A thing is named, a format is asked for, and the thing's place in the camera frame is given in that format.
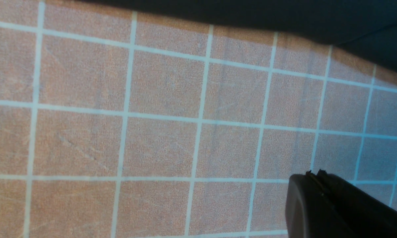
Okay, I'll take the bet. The gray long-sleeved shirt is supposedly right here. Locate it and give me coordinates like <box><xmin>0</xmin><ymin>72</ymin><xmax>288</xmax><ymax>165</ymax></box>
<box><xmin>92</xmin><ymin>0</ymin><xmax>397</xmax><ymax>72</ymax></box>

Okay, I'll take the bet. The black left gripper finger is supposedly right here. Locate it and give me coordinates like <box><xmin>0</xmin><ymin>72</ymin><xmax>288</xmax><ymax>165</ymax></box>
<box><xmin>285</xmin><ymin>170</ymin><xmax>397</xmax><ymax>238</ymax></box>

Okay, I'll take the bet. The pink checkered tablecloth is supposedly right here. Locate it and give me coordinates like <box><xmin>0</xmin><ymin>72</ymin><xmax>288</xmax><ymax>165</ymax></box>
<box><xmin>0</xmin><ymin>0</ymin><xmax>397</xmax><ymax>238</ymax></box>

